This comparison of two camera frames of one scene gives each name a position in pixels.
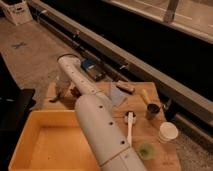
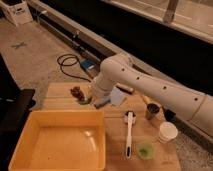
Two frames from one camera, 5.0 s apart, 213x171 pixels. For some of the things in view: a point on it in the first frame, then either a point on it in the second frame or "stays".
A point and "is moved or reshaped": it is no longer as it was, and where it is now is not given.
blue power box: x=93 y=69 stays
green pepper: x=54 y=99 is moved or reshaped
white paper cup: x=168 y=132 stays
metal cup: x=153 y=111 stays
